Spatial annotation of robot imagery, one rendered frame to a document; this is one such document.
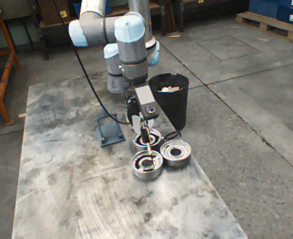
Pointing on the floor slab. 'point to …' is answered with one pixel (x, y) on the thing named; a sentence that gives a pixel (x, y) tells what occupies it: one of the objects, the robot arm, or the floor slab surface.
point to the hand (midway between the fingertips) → (144, 132)
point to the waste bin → (174, 98)
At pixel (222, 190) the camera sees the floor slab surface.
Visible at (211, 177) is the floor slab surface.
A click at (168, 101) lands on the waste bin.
